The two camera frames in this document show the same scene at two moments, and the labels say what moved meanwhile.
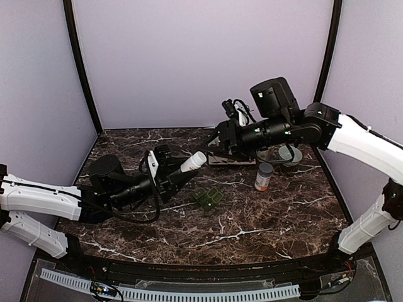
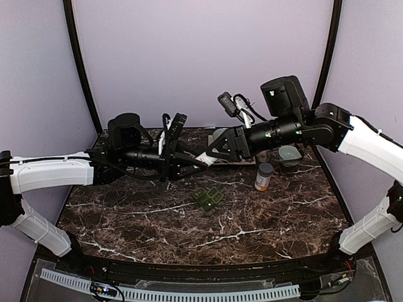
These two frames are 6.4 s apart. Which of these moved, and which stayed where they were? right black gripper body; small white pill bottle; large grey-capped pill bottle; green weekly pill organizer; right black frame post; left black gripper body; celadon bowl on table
Moved: small white pill bottle; left black gripper body
Stayed: right black gripper body; celadon bowl on table; large grey-capped pill bottle; green weekly pill organizer; right black frame post
